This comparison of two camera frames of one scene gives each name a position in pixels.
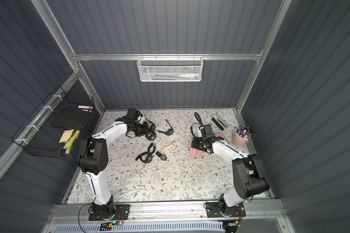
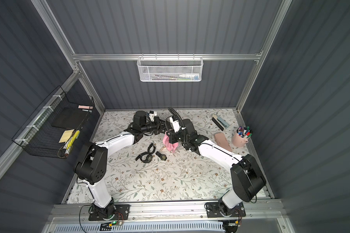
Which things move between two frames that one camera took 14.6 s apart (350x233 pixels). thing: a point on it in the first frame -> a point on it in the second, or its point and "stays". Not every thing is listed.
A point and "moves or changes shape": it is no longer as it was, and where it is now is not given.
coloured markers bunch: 244,132 stays
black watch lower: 147,157 stays
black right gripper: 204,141 -> 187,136
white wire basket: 169,69 stays
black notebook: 71,117 stays
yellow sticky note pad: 66,136 stays
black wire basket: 51,130 stays
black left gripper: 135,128 -> 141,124
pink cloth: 194,151 moves or changes shape
